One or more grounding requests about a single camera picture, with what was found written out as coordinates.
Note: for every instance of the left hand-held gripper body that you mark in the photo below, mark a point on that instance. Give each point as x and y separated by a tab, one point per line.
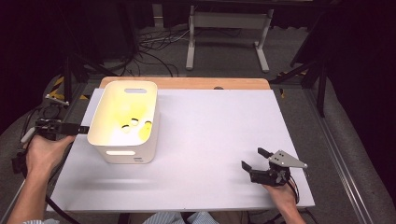
51	127

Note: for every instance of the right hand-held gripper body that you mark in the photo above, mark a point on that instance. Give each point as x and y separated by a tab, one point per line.
288	160

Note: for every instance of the white plastic bin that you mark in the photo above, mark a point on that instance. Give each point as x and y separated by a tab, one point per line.
124	152

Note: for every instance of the person's left hand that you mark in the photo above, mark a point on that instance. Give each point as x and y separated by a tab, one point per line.
45	155

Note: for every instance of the person's right hand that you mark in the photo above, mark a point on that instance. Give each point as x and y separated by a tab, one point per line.
284	197

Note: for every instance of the yellow black floor tape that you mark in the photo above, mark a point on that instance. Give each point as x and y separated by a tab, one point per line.
56	90

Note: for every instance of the white board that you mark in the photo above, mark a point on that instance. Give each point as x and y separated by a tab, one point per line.
218	140

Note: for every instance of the black tripod stand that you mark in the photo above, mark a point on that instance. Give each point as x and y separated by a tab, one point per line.
322	87
67	81

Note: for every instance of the black curtain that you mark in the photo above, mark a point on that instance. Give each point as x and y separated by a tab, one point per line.
28	46
367	62

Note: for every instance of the striped blue shirt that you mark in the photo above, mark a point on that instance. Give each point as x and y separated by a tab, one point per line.
174	218

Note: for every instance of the white metal stand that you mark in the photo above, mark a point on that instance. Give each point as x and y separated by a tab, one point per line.
229	20

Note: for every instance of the aluminium rail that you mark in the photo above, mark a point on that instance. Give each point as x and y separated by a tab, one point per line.
336	149
71	105

